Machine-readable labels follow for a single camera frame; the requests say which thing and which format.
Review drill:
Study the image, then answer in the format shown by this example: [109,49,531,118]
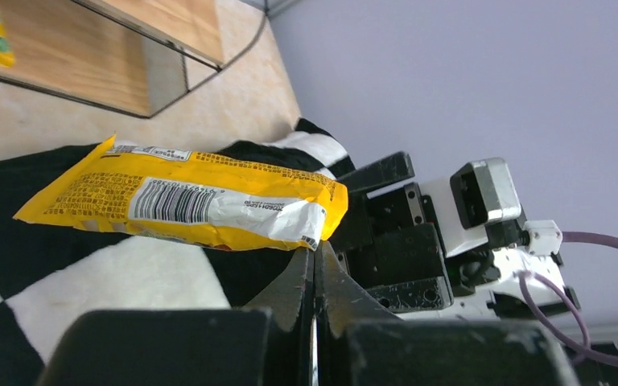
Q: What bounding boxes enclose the black white checkered pillow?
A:
[0,117,356,386]

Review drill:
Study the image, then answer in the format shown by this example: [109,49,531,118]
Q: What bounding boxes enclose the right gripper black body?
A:
[330,152,454,313]

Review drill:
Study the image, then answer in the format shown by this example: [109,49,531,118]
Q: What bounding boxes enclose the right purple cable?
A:
[517,231,618,372]

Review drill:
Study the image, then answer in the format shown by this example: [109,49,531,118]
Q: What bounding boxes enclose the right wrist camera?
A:
[421,157,563,260]

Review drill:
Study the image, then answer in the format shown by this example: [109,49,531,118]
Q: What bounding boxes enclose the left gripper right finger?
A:
[314,242,580,385]

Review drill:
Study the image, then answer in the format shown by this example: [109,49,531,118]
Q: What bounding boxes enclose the black wire wooden shelf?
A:
[0,0,269,120]

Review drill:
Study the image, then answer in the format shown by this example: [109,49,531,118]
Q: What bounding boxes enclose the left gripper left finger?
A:
[39,249,314,385]

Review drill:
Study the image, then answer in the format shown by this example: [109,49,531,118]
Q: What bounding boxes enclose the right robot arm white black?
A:
[330,152,579,319]

